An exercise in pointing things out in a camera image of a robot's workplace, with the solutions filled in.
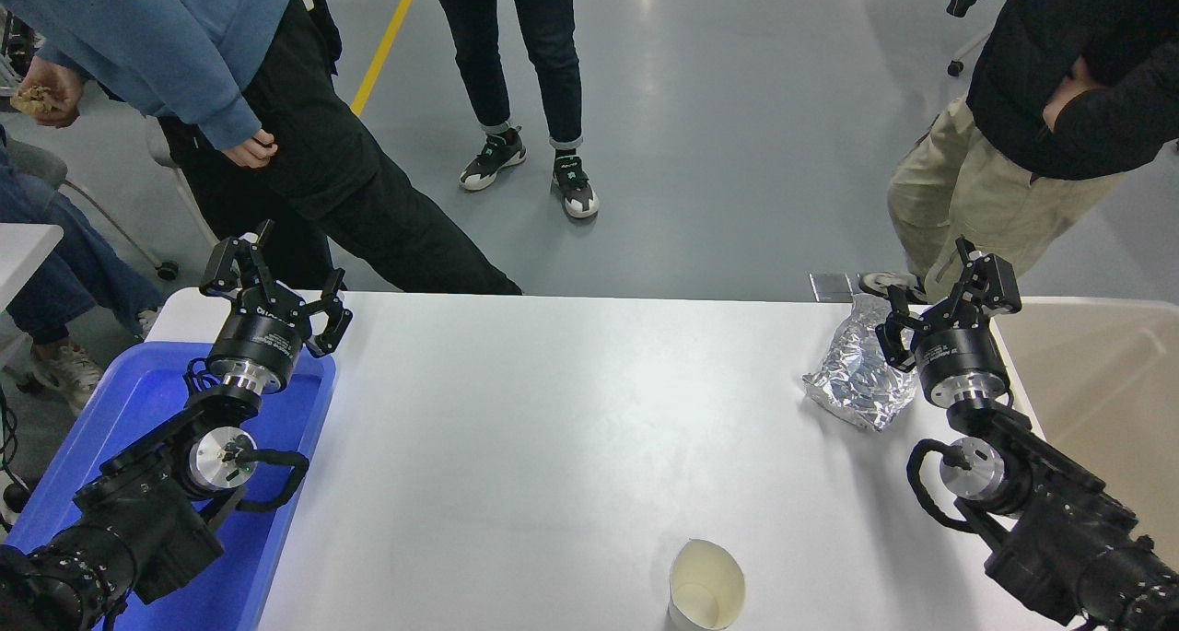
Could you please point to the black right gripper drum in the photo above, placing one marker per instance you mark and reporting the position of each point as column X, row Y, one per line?
column 963, row 355

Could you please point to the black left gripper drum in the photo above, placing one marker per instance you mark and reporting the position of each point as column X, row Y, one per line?
column 262, row 341

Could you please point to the tan paper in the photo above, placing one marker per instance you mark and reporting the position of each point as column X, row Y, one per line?
column 29, row 99

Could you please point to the cream paper cup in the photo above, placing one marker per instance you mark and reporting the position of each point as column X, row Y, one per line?
column 705, row 585

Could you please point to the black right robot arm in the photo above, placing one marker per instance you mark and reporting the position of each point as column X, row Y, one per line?
column 1059, row 511

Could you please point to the large pale dustbin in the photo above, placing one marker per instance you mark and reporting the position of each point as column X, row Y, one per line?
column 1096, row 382

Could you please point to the person's left hand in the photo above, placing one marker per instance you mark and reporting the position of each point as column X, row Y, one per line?
column 250, row 150

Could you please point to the person's hand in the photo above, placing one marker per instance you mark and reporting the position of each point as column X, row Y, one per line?
column 1067, row 97

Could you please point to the person's right hand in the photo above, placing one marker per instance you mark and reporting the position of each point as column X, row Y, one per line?
column 63, row 87

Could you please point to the crumpled silver foil tray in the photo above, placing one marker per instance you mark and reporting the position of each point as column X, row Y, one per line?
column 857, row 382

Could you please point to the blue plastic tray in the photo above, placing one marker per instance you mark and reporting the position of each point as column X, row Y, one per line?
column 295, row 428

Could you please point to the person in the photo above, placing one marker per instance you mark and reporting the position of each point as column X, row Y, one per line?
column 304, row 124
column 64, row 253
column 548, row 51
column 1059, row 23

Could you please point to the small white side table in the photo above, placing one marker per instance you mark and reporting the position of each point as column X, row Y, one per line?
column 23, row 249

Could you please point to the black equipment stand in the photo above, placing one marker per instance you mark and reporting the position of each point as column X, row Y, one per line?
column 14, row 46

